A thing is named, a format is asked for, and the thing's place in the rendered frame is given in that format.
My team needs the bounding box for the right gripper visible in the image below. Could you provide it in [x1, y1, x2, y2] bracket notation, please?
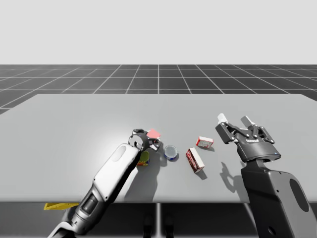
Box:
[214, 113, 282, 164]

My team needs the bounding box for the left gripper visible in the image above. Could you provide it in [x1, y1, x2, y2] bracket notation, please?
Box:
[128, 128, 163, 152]

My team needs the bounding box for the pink cube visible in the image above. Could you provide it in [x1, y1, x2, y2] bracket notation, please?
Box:
[146, 128, 161, 140]

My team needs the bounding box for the blue flat can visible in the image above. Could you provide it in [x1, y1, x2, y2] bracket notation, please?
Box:
[163, 145, 179, 161]

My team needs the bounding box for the green and blue rectangular can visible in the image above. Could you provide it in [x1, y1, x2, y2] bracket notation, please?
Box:
[136, 151, 150, 167]

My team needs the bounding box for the small red and white carton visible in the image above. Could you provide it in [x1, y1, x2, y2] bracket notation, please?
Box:
[196, 135, 214, 149]

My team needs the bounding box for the long red and white carton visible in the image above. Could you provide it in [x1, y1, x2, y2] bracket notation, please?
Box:
[185, 147, 206, 174]

